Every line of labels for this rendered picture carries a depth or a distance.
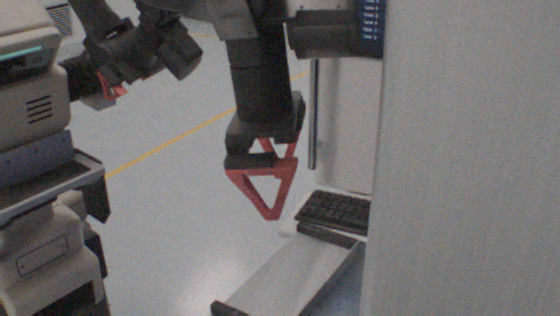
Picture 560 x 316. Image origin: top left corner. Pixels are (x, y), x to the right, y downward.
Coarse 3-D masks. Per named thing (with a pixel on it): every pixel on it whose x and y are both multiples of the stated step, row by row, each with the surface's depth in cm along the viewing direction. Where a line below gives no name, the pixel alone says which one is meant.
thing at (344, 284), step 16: (352, 256) 96; (336, 272) 90; (352, 272) 94; (320, 288) 85; (336, 288) 90; (352, 288) 90; (304, 304) 82; (320, 304) 86; (336, 304) 86; (352, 304) 86
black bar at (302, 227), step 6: (300, 222) 106; (306, 222) 106; (300, 228) 105; (306, 228) 104; (312, 228) 104; (318, 228) 104; (306, 234) 105; (312, 234) 104; (318, 234) 103; (324, 234) 102; (330, 234) 102; (336, 234) 102; (324, 240) 103; (330, 240) 102; (336, 240) 101; (342, 240) 101; (348, 240) 100; (354, 240) 100; (342, 246) 101; (348, 246) 100
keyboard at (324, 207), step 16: (320, 192) 131; (304, 208) 124; (320, 208) 124; (336, 208) 124; (352, 208) 124; (368, 208) 124; (320, 224) 121; (336, 224) 120; (352, 224) 119; (368, 224) 118
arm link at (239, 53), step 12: (276, 24) 46; (288, 24) 45; (264, 36) 46; (276, 36) 47; (288, 36) 46; (228, 48) 48; (240, 48) 46; (252, 48) 46; (264, 48) 46; (276, 48) 47; (228, 60) 48; (240, 60) 47; (252, 60) 47; (264, 60) 47; (276, 60) 47
